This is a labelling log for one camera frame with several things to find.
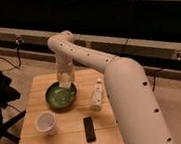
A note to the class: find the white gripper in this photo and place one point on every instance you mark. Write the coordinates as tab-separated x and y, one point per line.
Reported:
65	75

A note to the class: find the white paper cup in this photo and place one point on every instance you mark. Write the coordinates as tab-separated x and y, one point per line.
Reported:
45	123

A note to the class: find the black rectangular bar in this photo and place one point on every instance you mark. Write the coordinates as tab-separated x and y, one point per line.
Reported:
89	129

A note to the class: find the green ceramic bowl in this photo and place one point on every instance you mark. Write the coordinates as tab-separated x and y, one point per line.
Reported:
60	99

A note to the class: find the white sponge block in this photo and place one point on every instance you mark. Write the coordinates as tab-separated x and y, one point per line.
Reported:
97	95

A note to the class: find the wooden table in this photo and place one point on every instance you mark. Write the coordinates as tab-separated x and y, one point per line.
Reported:
70	124

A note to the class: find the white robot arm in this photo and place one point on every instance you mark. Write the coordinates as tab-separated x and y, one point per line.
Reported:
134	105

